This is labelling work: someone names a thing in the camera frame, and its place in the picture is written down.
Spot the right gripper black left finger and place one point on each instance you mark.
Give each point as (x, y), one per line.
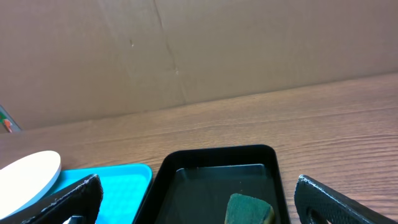
(80, 200)

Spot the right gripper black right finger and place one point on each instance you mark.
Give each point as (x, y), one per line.
(318, 203)

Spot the white plate with small stain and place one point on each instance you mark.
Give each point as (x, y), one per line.
(27, 180)

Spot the green yellow sponge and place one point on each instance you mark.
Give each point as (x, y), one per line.
(243, 209)

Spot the blue plastic tray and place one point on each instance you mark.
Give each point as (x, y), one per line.
(124, 187)

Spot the black water tray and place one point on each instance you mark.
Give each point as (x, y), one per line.
(194, 186)

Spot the colourful object at wall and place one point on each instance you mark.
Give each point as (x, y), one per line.
(8, 122)

